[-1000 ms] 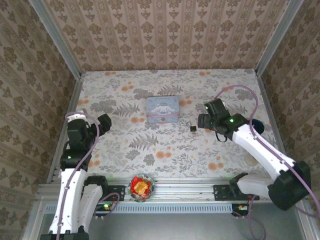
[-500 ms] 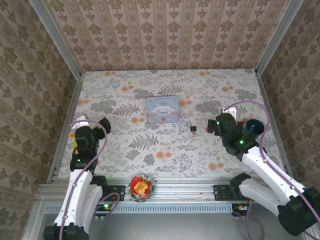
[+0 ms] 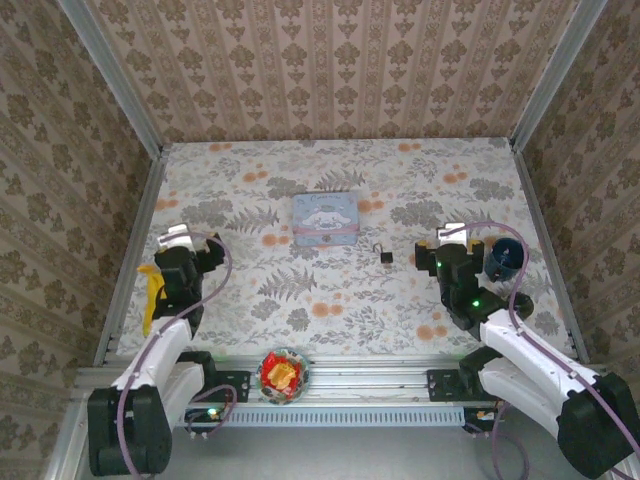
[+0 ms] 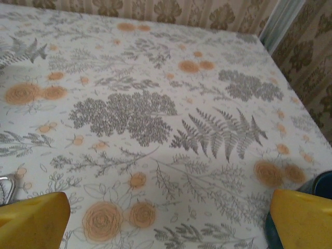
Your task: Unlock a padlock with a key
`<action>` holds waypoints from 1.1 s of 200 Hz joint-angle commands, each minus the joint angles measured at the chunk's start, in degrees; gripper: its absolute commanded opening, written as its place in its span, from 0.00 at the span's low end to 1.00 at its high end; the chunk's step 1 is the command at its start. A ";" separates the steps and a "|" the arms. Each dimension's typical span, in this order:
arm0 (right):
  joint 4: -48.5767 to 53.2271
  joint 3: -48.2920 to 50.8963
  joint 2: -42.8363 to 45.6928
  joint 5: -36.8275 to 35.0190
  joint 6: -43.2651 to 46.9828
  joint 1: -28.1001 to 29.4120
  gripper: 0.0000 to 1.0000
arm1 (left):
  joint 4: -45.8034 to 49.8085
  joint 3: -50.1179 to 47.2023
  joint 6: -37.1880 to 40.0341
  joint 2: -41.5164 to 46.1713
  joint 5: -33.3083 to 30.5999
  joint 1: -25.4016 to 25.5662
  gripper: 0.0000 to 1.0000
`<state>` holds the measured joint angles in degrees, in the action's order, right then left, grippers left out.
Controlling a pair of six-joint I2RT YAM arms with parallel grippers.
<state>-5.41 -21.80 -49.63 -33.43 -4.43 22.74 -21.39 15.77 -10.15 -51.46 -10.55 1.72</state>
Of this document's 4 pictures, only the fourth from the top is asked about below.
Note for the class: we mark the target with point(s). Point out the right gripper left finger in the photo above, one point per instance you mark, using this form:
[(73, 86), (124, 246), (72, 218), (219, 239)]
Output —
[(31, 223)]

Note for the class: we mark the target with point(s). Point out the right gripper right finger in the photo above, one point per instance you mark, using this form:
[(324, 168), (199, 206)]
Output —
[(303, 223)]

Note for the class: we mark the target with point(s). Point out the silver key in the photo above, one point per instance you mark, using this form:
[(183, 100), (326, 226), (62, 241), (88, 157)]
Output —
[(12, 184)]

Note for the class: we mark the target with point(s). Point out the dark blue cup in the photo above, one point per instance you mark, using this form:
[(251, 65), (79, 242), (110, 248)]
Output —
[(323, 181)]

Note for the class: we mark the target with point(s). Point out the floral patterned tablecloth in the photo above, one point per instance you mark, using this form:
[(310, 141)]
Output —
[(155, 129)]

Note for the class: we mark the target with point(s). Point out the aluminium frame post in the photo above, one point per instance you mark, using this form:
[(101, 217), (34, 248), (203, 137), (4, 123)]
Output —
[(277, 28)]

